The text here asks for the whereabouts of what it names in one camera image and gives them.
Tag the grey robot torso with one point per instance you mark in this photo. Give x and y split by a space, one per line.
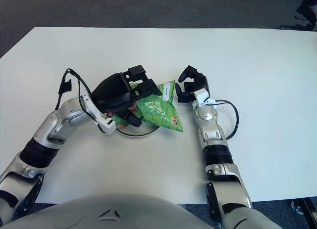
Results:
111 211

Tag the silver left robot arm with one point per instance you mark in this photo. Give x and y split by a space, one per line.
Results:
62 115

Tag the white plate black rim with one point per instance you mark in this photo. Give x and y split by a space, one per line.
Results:
136 131

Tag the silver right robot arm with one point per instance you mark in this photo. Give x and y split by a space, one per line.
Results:
206 115

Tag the black table leg foot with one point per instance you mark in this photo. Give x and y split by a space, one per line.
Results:
307 209

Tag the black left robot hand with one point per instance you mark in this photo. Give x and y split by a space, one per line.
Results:
111 93

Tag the green chips bag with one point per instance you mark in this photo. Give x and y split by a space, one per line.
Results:
158 110

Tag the black office chair base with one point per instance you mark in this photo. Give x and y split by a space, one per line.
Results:
309 11

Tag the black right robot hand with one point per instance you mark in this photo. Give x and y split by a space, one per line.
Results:
184 96

